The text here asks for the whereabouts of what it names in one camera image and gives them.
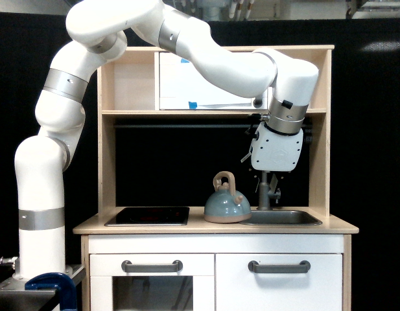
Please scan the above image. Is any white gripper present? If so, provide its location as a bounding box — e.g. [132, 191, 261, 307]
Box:
[250, 123, 303, 172]

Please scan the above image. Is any grey-blue toy teapot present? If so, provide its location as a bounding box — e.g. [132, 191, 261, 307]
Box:
[204, 171, 252, 224]

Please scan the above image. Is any black stove top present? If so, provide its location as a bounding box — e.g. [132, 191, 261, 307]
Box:
[104, 207, 189, 227]

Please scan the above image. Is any grey faucet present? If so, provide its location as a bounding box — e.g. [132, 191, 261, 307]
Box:
[257, 171, 281, 211]

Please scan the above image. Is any grey metal sink basin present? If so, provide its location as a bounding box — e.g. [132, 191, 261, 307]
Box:
[240, 210, 322, 225]

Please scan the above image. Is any wooden toy kitchen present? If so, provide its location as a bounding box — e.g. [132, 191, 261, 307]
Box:
[74, 45, 359, 310]

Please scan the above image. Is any blue tape piece bottom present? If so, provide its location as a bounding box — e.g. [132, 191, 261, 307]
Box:
[188, 101, 198, 109]

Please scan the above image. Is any white microwave door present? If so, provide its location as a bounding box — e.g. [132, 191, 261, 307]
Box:
[159, 52, 272, 110]

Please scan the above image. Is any white cabinet door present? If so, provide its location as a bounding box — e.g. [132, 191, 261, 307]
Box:
[215, 253, 342, 310]

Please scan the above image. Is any white oven door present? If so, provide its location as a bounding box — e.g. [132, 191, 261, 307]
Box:
[90, 253, 215, 310]

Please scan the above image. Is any blue C-clamp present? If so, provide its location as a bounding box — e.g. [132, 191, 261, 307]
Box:
[24, 272, 78, 311]

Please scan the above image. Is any grey microwave handle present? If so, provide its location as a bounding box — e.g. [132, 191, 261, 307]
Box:
[253, 95, 263, 109]

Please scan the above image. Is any grey cabinet door handle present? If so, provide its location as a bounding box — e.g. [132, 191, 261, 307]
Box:
[248, 260, 311, 274]

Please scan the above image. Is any grey oven door handle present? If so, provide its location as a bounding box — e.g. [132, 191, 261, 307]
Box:
[121, 260, 183, 273]

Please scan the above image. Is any black hanging rail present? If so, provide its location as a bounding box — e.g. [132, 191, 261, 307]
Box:
[114, 122, 313, 130]

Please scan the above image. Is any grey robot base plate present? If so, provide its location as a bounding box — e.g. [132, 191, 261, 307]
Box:
[0, 264, 86, 297]

